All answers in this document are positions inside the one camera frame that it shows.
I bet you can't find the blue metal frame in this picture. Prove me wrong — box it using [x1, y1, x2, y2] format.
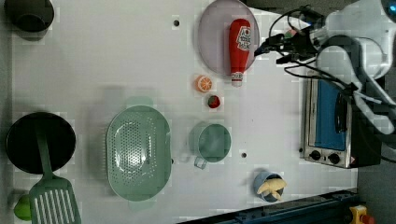
[177, 190, 361, 224]

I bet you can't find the dark grey pot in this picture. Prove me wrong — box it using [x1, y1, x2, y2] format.
[4, 0, 54, 33]

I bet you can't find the orange slice toy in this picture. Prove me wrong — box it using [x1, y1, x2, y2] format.
[194, 75, 213, 93]

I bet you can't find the green measuring cup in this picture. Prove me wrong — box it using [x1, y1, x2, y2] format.
[189, 122, 232, 170]

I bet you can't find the black frying pan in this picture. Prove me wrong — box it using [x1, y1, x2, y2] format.
[6, 112, 77, 175]

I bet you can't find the small red strawberry toy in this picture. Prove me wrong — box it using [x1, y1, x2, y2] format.
[207, 95, 220, 108]

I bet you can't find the green perforated colander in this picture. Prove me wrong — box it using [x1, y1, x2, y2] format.
[106, 96, 172, 211]

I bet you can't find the red ketchup bottle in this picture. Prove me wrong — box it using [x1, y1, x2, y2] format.
[229, 19, 251, 87]

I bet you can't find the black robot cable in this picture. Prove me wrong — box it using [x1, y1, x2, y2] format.
[268, 4, 396, 108]

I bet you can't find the grey round plate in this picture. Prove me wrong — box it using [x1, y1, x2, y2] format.
[197, 0, 261, 75]

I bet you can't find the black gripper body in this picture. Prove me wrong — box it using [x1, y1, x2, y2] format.
[254, 29, 318, 64]

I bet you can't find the yellow banana toy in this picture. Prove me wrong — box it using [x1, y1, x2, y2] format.
[257, 178, 287, 200]

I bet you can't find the green slotted spatula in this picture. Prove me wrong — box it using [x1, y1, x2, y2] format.
[29, 124, 82, 224]

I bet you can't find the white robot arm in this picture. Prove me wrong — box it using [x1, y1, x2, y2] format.
[254, 0, 395, 147]

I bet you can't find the green pear toy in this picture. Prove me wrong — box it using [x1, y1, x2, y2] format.
[13, 194, 32, 221]

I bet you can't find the blue bowl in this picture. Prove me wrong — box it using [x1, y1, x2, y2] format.
[253, 172, 287, 203]

